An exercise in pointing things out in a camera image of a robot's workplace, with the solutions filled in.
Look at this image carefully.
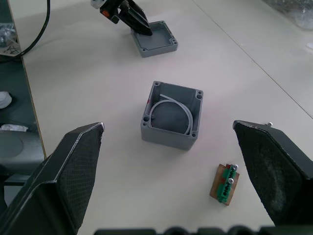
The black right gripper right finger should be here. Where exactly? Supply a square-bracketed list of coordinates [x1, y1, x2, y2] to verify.
[232, 119, 313, 227]

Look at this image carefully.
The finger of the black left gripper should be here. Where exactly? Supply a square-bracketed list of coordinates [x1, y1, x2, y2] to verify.
[128, 0, 154, 37]
[118, 2, 138, 32]

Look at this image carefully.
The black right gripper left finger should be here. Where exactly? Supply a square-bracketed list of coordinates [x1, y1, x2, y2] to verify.
[0, 121, 105, 235]

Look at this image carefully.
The grey plastic box lid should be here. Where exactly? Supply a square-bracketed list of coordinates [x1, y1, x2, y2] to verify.
[130, 21, 179, 58]

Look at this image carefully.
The grey plastic junction box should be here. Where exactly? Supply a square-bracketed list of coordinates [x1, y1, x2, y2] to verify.
[140, 80, 204, 151]

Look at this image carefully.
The crumpled white paper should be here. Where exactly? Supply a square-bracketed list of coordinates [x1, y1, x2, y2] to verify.
[0, 124, 28, 133]

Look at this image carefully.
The white round object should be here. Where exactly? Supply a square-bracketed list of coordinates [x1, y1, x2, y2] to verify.
[0, 91, 12, 110]

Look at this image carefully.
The clear bag with small parts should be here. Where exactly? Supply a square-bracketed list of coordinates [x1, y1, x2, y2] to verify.
[0, 23, 21, 56]

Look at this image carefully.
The clear plastic wrapping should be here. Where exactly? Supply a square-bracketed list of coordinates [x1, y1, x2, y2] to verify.
[266, 0, 313, 32]

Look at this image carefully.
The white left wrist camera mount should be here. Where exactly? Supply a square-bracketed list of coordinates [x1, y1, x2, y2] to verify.
[89, 0, 108, 8]

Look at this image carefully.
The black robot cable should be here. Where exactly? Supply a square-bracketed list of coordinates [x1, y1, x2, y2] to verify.
[0, 0, 51, 63]

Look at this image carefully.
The grey rubber sealing cord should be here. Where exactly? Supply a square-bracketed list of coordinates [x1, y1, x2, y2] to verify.
[148, 93, 194, 136]

